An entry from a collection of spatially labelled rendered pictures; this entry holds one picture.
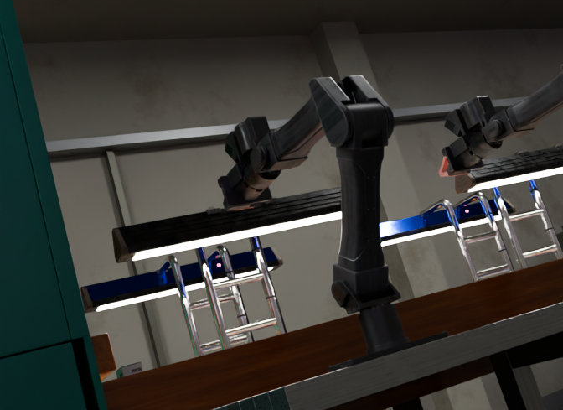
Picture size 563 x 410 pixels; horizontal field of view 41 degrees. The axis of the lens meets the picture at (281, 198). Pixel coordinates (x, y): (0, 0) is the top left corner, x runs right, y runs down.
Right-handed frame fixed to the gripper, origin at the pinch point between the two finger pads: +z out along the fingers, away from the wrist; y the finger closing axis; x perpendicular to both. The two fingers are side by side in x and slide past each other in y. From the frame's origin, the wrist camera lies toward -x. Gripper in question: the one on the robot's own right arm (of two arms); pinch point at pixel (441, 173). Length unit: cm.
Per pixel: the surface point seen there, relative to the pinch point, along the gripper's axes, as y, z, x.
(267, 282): 39, 33, 11
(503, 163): -32.1, 9.0, -3.2
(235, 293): 37, 57, 7
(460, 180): -17.7, 12.9, -1.3
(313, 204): 30.4, 13.8, -1.7
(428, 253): -207, 256, -32
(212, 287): 53, 34, 9
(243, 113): -110, 268, -155
